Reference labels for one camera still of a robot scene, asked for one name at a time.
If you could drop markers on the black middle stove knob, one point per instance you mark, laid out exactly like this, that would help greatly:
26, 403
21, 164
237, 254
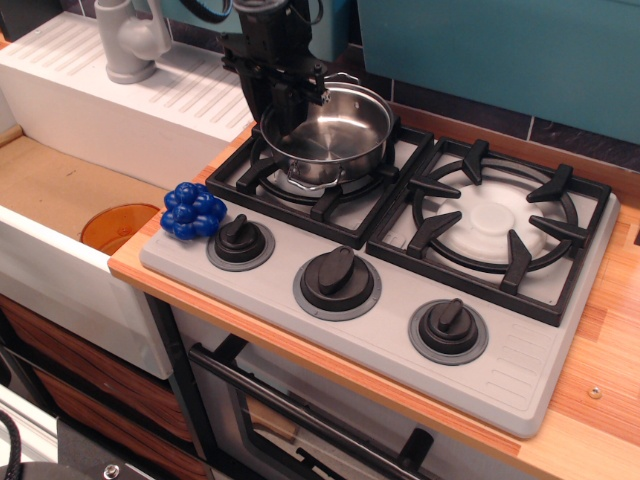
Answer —
337, 286

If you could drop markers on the toy oven door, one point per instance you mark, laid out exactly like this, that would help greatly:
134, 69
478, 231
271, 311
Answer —
291, 423

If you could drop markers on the white toy sink unit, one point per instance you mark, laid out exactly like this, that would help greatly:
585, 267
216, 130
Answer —
74, 143

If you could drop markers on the grey toy faucet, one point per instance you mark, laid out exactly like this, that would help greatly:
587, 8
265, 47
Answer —
131, 45

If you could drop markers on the blue toy blueberry cluster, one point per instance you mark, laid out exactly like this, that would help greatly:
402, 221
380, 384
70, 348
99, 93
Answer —
192, 212

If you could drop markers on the orange plastic bowl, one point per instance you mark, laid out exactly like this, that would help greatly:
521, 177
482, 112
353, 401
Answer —
112, 228

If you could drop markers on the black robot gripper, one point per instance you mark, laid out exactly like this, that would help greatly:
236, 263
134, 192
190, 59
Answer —
271, 56

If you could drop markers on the black oven door handle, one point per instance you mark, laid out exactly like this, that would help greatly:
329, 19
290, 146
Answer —
221, 362

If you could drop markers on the stainless steel pan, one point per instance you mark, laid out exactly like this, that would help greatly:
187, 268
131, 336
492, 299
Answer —
339, 142

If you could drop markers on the black stove knob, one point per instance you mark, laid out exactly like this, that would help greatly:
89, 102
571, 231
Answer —
240, 245
448, 332
337, 286

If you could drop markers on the black left stove knob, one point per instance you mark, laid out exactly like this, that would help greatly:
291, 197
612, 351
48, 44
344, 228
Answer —
240, 245

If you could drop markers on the black right burner grate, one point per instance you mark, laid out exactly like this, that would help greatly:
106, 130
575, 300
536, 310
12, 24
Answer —
509, 232

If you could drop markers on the grey toy stove top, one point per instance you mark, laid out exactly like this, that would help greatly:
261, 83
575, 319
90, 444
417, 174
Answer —
509, 386

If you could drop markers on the black burner grate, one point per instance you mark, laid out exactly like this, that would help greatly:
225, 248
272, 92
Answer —
249, 182
509, 232

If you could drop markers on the black right stove knob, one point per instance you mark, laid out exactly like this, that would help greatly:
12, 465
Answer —
448, 332

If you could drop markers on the black left burner grate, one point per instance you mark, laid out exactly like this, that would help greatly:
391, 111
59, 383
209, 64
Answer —
249, 182

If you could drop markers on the wood grain drawer front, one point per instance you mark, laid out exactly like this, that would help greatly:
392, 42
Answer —
112, 401

